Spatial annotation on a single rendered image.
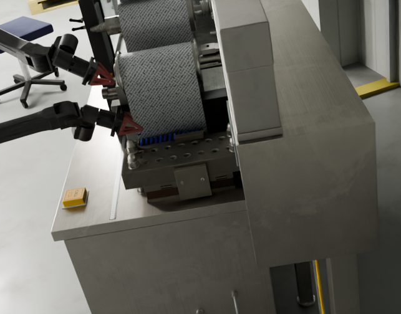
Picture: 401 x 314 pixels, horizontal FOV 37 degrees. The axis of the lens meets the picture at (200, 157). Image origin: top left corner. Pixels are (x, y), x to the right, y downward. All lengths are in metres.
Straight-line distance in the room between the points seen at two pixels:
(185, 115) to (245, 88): 0.96
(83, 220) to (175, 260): 0.33
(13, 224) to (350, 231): 2.79
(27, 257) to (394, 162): 2.12
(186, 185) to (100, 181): 0.38
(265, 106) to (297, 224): 0.26
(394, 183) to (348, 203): 2.25
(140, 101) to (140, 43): 0.26
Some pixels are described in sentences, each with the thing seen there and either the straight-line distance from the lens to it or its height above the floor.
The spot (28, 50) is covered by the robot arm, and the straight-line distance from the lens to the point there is 2.04.
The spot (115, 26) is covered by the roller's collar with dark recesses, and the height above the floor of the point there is 1.34.
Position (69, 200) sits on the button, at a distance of 2.04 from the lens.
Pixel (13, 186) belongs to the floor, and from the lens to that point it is 4.16.
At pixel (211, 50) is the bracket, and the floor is 1.29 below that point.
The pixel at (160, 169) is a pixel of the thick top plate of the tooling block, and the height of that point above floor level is 1.02.
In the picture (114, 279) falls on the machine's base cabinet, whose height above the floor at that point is 0.67.
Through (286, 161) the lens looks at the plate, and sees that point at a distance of 1.12.
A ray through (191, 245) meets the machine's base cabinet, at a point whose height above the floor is 0.76.
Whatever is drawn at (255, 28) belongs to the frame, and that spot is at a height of 1.65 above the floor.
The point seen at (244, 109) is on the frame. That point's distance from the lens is 1.07.
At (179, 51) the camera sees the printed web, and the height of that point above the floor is 1.30.
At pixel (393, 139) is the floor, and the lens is 3.83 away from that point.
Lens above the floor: 1.99
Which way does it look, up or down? 31 degrees down
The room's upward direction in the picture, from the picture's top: 12 degrees counter-clockwise
